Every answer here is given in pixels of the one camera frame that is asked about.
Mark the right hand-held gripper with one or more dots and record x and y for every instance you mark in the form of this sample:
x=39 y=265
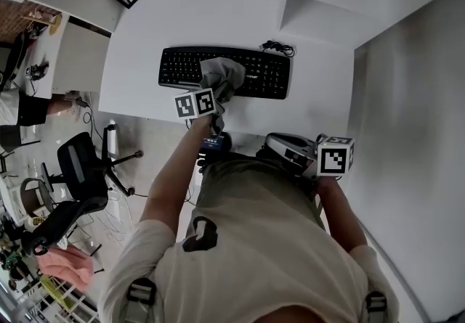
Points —
x=334 y=158

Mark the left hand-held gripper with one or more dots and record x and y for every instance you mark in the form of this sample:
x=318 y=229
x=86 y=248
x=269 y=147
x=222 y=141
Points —
x=194 y=104

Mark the grey cloth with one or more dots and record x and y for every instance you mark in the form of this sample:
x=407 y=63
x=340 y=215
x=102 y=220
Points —
x=223 y=74

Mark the black keyboard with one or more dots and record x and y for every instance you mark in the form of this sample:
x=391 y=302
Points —
x=265 y=74

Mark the person's left forearm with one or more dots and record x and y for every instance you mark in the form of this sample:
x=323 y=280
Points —
x=170 y=176

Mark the person's right forearm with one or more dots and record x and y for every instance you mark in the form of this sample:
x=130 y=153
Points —
x=339 y=212

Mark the pink cloth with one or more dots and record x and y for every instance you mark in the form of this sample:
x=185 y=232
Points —
x=65 y=265

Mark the black device with screen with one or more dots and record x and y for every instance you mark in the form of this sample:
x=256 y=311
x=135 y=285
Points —
x=214 y=143

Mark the white upright device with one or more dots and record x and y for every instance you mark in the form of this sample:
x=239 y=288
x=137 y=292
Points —
x=112 y=136

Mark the person's beige t-shirt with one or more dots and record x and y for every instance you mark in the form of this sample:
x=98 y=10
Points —
x=261 y=241

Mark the white side table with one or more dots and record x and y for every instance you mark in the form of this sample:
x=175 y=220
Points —
x=43 y=56

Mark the wooden stand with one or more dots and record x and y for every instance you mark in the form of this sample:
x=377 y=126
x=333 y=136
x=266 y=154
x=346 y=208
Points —
x=51 y=20

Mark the round grey stool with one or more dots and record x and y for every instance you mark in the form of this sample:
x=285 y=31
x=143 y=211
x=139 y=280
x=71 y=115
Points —
x=34 y=198

